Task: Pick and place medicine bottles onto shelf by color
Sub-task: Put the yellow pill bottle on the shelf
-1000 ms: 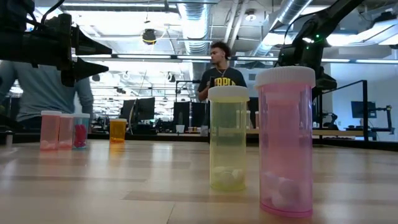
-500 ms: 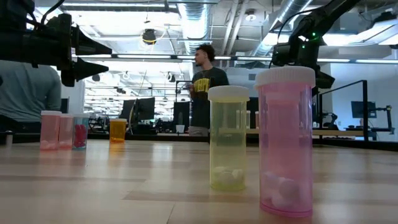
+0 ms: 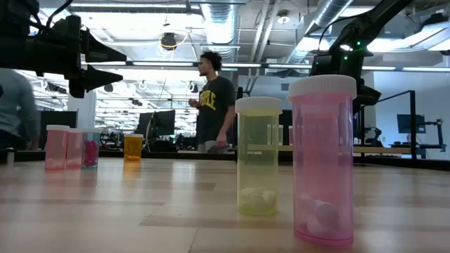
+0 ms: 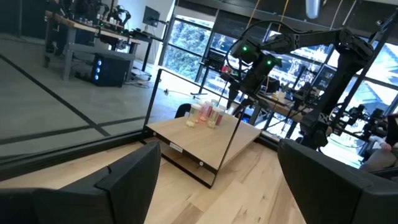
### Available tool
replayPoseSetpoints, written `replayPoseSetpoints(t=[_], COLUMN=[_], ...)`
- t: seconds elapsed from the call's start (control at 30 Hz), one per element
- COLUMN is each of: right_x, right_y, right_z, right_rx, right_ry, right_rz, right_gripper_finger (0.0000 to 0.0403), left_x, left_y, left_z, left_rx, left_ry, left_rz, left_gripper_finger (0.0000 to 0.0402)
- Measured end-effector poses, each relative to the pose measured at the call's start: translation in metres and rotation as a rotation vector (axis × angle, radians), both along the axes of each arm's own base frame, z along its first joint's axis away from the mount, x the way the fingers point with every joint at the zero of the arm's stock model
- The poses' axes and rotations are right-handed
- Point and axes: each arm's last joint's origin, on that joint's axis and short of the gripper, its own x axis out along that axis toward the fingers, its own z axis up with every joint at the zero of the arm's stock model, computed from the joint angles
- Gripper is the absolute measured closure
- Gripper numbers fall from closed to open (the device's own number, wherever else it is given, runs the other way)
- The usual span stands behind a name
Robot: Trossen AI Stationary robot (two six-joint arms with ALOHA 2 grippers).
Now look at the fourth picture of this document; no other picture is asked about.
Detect green pill bottle white cap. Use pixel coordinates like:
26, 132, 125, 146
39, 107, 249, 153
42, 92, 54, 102
185, 103, 202, 128

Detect black monitor on arm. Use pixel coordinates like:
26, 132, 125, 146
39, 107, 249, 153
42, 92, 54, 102
142, 5, 161, 28

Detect black chair back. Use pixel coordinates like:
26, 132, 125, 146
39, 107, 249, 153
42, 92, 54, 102
174, 103, 192, 119

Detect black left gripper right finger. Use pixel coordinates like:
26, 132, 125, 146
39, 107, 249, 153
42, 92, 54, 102
277, 138, 398, 224

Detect yellow pill bottle white cap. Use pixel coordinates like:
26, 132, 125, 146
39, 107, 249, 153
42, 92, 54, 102
207, 107, 222, 130

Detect pink pill bottle white cap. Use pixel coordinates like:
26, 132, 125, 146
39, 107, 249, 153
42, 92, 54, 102
198, 101, 208, 123
205, 101, 215, 119

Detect black computer tower blue lights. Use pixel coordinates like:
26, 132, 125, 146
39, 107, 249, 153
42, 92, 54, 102
91, 52, 131, 88

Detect person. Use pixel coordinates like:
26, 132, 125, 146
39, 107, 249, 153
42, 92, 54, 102
359, 113, 398, 174

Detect wooden workbench grey legs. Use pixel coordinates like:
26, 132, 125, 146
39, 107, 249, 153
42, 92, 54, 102
43, 11, 141, 82

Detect wooden shelf black metal frame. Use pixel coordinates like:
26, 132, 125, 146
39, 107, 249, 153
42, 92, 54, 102
141, 68, 262, 190

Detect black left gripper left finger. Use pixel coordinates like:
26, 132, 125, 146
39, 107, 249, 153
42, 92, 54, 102
0, 141, 162, 224

